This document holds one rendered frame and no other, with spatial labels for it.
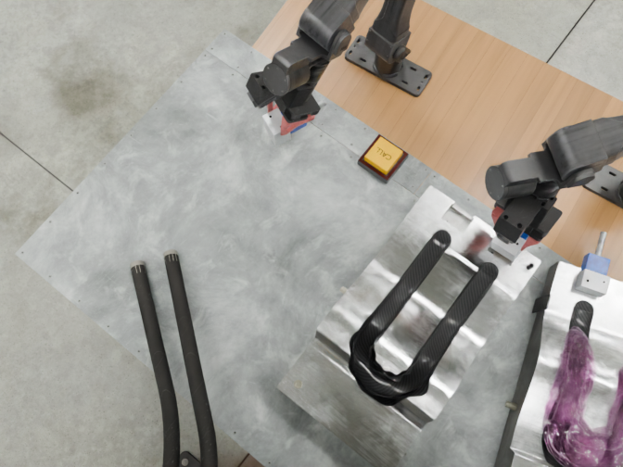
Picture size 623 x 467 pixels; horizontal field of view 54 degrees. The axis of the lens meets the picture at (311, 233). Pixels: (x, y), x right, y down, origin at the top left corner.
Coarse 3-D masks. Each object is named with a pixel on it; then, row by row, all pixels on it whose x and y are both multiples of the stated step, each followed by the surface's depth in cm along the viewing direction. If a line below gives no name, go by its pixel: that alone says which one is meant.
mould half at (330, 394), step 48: (432, 192) 124; (480, 240) 120; (384, 288) 118; (432, 288) 119; (336, 336) 112; (384, 336) 112; (480, 336) 116; (288, 384) 117; (336, 384) 116; (432, 384) 109; (336, 432) 114; (384, 432) 114
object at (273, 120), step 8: (320, 104) 126; (272, 112) 123; (280, 112) 123; (264, 120) 123; (272, 120) 123; (280, 120) 122; (272, 128) 122; (280, 128) 122; (296, 128) 125; (272, 136) 125; (280, 136) 124; (288, 136) 126; (280, 144) 127
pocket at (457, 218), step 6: (450, 210) 125; (456, 210) 124; (462, 210) 124; (444, 216) 125; (450, 216) 125; (456, 216) 125; (462, 216) 125; (468, 216) 123; (450, 222) 124; (456, 222) 124; (462, 222) 124; (468, 222) 124; (456, 228) 124; (462, 228) 124
